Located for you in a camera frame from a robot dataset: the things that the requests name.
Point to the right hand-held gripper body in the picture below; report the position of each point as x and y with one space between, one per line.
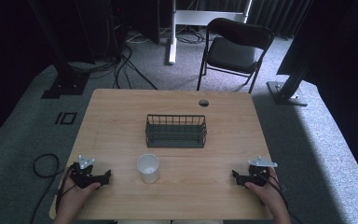
258 175

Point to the white desk frame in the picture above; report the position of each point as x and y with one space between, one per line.
199 17

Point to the black folding chair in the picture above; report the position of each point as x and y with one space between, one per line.
233 54

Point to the black metal stand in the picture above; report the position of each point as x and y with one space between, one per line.
65 84
287 93

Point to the person's left hand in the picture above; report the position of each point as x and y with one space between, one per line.
71 197

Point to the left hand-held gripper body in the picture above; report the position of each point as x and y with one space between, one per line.
81 177

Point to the white cup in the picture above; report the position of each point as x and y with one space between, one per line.
149 177

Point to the person's right hand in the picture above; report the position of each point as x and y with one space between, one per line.
268 194

